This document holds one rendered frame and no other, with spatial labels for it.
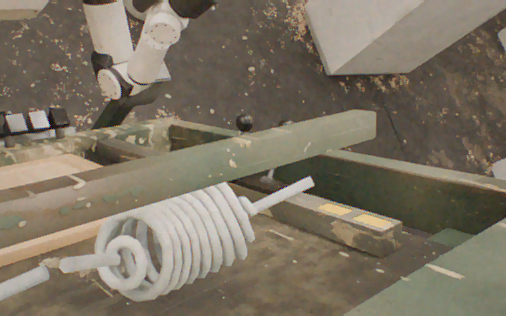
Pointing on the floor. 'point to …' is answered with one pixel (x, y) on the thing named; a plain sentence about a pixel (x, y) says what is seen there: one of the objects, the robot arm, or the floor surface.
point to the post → (112, 114)
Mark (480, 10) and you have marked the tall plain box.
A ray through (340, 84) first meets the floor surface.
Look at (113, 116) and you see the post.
